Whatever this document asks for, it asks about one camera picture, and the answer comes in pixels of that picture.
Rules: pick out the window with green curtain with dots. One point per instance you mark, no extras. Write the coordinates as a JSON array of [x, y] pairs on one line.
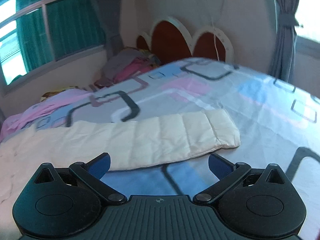
[[36, 33]]

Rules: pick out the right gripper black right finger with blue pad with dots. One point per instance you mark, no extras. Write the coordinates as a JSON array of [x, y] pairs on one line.
[[229, 175]]

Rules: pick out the pile of folded clothes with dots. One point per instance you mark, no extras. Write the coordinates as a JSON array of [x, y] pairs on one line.
[[126, 64]]

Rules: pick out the patterned grey bed sheet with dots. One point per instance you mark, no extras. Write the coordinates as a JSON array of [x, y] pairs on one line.
[[278, 123]]

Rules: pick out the yellow patterned pillow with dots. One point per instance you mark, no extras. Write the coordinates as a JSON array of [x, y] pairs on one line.
[[49, 94]]

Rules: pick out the pink blanket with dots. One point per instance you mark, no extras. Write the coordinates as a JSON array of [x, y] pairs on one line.
[[43, 108]]

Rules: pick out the grey curtain right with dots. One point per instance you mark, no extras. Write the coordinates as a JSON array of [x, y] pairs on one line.
[[283, 60]]

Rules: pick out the cream padded quilted jacket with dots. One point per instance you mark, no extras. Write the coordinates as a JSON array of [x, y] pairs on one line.
[[131, 144]]

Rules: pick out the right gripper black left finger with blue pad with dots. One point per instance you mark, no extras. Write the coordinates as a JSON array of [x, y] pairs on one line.
[[89, 175]]

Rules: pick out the red white headboard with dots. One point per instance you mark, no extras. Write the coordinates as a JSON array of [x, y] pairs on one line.
[[171, 41]]

